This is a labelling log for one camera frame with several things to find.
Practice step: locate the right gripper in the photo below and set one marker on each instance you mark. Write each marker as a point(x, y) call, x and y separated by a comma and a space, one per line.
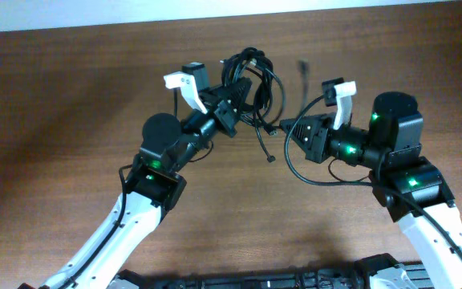
point(321, 144)

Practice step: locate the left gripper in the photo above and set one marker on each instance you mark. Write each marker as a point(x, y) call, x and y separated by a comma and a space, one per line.
point(228, 115)

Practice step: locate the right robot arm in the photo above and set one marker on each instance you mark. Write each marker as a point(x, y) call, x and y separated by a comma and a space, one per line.
point(403, 181)

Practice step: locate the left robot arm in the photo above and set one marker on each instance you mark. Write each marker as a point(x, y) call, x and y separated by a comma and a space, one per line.
point(151, 185)

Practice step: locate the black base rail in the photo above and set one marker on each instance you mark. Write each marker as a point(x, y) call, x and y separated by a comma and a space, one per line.
point(380, 271)

